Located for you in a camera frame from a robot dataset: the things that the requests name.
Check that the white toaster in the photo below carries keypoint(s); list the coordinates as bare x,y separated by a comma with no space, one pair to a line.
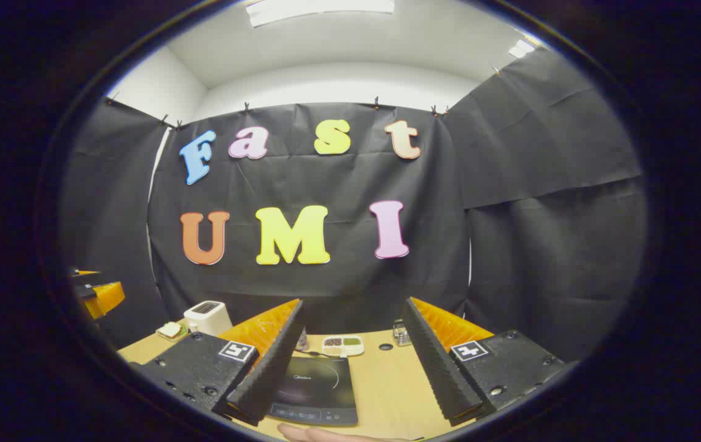
209,319

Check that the small green plate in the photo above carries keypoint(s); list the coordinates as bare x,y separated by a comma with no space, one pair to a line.
182,336

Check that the toast sandwich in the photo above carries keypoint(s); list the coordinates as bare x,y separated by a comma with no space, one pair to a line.
170,329

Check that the black backdrop cloth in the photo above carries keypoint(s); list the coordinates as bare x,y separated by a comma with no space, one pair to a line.
350,178

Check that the small ceiling light panel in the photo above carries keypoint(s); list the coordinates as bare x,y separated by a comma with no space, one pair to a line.
521,49

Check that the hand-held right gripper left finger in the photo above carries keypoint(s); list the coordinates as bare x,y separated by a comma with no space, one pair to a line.
271,368

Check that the white divided bean tray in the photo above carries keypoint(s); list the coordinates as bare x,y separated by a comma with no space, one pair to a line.
343,345

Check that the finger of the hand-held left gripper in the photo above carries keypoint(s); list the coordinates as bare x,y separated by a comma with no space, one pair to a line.
89,279
108,299

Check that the long ceiling light panel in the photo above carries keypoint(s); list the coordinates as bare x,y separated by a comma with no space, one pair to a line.
320,9

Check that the silver printed drink bottle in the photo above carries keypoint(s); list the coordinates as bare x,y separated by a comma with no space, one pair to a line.
303,341

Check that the black induction cooktop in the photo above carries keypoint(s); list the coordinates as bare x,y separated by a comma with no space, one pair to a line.
320,387

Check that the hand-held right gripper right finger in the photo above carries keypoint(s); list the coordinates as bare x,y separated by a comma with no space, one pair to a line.
439,368

